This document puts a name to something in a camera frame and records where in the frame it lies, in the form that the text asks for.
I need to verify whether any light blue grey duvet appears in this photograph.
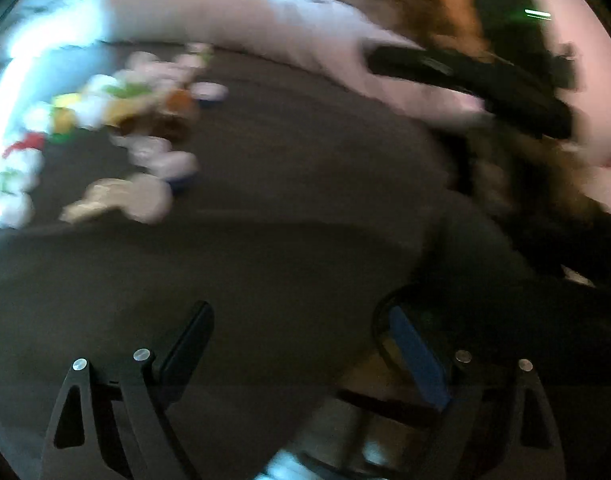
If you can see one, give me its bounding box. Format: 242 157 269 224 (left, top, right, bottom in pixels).
0 0 483 127

